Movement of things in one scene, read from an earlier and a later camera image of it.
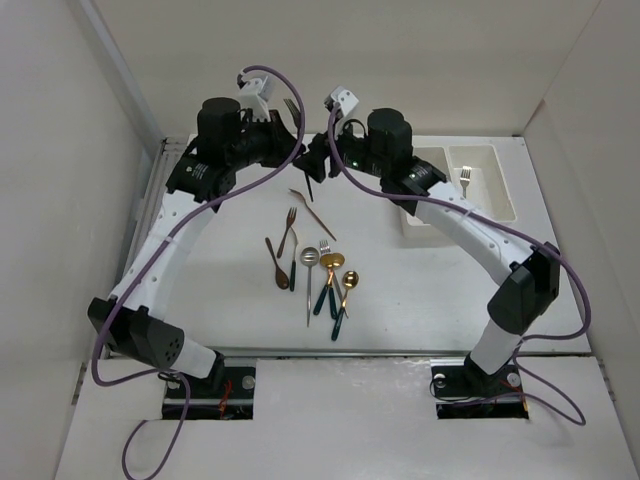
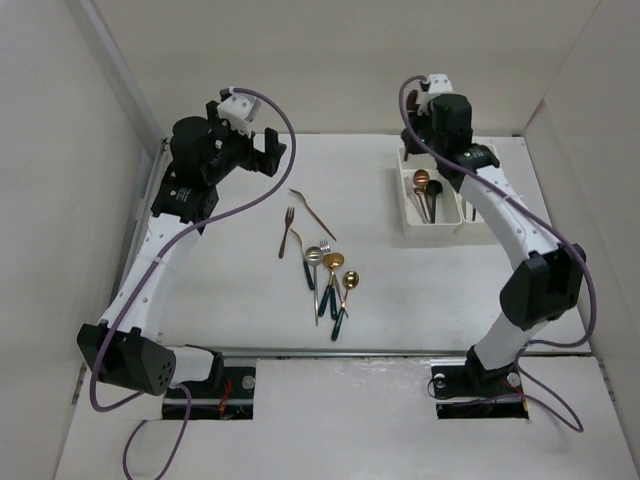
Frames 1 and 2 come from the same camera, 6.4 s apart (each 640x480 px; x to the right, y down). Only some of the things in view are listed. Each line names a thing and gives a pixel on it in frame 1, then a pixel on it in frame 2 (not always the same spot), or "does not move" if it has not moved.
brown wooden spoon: (280, 277) -> (411, 101)
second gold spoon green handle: (350, 279) does not move
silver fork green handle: (325, 249) does not move
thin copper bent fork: (312, 212) does not move
